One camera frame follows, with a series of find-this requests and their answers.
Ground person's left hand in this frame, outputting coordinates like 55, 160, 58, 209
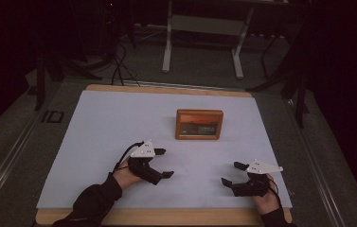
113, 156, 143, 191

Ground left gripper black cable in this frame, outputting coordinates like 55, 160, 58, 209
112, 141, 145, 174

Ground black cables on floor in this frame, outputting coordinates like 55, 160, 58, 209
110, 41, 141, 87

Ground black floor bracket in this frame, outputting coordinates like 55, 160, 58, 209
41, 110, 64, 124

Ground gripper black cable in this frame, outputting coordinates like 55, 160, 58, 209
268, 178, 284, 209
112, 141, 145, 174

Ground black metal stand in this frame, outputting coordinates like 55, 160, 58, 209
246, 31, 312, 130
24, 46, 103, 112

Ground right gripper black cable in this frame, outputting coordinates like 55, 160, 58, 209
268, 178, 284, 209

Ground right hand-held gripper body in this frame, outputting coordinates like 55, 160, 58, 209
230, 159, 284, 198

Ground white metal table frame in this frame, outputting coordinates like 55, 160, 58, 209
161, 0, 256, 79

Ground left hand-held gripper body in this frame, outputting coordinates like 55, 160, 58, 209
127, 140, 164, 186

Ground orange rectangular box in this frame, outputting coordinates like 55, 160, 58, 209
175, 109, 224, 141

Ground person's right hand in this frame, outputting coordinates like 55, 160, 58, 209
251, 174, 282, 216

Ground white table mat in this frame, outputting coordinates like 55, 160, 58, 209
36, 90, 293, 210

